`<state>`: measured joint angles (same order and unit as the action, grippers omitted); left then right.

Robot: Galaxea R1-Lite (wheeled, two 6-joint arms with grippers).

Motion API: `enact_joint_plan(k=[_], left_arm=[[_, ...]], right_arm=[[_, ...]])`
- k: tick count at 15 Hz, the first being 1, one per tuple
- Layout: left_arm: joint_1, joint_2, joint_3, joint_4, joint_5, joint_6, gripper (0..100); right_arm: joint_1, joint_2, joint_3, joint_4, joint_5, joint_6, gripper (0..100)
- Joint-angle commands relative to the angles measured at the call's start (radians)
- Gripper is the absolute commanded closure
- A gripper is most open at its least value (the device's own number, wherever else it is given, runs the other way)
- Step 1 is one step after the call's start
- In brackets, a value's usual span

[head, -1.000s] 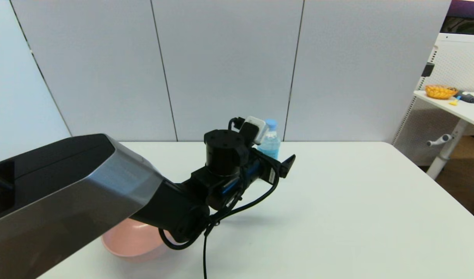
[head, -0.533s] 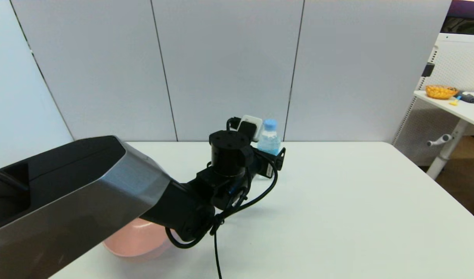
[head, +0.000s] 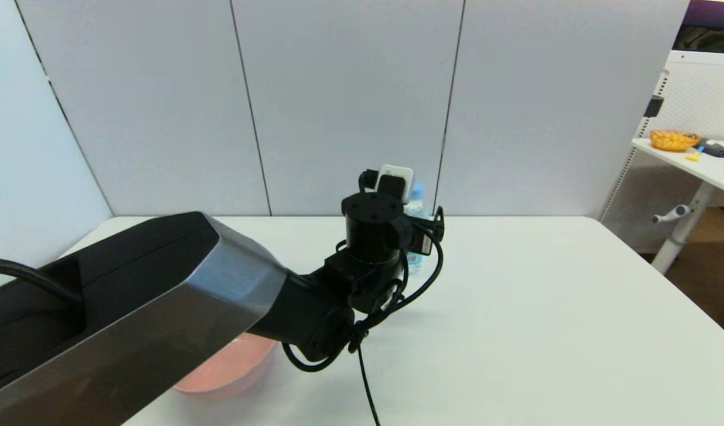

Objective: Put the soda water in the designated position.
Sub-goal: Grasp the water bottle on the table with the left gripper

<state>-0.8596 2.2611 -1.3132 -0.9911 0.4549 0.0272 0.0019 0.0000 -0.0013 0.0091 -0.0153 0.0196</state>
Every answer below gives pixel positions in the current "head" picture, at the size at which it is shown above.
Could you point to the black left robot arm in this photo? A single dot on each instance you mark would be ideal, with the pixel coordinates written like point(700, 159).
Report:
point(161, 307)

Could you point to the small yellow item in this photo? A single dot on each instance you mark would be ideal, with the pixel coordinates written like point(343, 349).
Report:
point(692, 156)

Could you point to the pink plastic bowl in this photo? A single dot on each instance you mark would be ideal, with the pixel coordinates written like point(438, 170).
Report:
point(232, 367)

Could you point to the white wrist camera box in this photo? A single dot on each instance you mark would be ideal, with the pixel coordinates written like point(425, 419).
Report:
point(394, 180)

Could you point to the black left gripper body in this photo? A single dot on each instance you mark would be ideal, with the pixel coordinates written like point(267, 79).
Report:
point(421, 236)

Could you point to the clear soda water bottle blue label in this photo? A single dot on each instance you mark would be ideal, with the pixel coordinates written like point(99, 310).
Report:
point(417, 192)

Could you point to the black clip on pegboard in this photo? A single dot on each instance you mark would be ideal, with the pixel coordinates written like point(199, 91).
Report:
point(653, 107)

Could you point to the dark grey cloth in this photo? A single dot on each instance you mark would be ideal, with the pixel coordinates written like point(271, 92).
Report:
point(721, 149)

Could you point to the orange bowl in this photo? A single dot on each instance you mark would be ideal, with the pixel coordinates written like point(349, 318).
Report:
point(672, 141)

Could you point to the white pegboard panel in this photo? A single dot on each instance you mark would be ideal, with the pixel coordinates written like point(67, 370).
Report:
point(702, 94)

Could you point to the white side desk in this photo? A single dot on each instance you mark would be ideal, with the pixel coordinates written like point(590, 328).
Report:
point(720, 171)

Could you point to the green plant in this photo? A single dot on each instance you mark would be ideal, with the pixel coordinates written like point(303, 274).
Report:
point(717, 41)

